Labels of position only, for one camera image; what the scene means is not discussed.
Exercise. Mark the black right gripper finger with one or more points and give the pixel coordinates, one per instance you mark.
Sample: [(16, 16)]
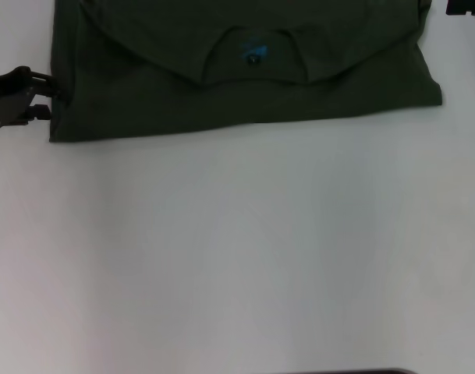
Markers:
[(467, 7)]

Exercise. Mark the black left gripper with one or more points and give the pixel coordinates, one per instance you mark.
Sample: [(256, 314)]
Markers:
[(9, 97)]

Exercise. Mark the dark green FREE! t-shirt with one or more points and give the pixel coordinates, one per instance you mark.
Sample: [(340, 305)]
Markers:
[(241, 70)]

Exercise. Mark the dark robot torso edge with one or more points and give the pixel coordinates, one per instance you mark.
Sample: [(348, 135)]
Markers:
[(307, 371)]

